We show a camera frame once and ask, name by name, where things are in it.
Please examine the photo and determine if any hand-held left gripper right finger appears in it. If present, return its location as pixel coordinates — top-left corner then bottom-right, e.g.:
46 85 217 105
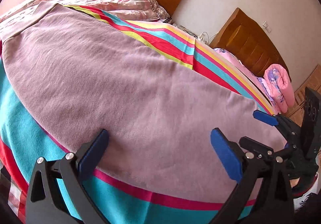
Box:
210 127 294 224

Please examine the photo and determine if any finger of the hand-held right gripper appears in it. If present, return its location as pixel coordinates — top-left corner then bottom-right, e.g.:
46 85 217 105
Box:
253 110 303 144
239 136 274 157

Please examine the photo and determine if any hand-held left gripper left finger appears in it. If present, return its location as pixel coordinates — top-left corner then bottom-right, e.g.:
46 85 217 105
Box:
25 129 111 224

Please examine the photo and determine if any wooden wardrobe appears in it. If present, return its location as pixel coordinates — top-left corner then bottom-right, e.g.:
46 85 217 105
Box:
283 64 321 124

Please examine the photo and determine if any rolled pink quilt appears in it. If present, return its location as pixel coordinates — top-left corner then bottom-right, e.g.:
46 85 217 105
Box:
263 64 295 114

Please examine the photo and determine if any pink bed sheet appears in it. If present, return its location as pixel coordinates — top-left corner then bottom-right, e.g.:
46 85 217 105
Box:
233 56 274 114

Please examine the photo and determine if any striped multicolour blanket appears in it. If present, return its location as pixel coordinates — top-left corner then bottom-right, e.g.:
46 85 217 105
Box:
0 5 276 224

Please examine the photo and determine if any person's white clothing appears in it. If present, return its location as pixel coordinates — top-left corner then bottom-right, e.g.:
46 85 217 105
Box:
293 190 316 213

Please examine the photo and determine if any tall wooden headboard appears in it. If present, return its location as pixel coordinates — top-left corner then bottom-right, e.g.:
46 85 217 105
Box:
209 8 292 83

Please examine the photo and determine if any pink pillow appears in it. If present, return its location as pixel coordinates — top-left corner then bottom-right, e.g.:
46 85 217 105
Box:
213 48 241 64

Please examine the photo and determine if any plaid bed sheet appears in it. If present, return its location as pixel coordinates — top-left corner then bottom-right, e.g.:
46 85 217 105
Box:
0 161 28 217

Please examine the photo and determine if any nightstand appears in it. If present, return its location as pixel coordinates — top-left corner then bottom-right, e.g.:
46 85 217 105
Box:
173 22 213 44

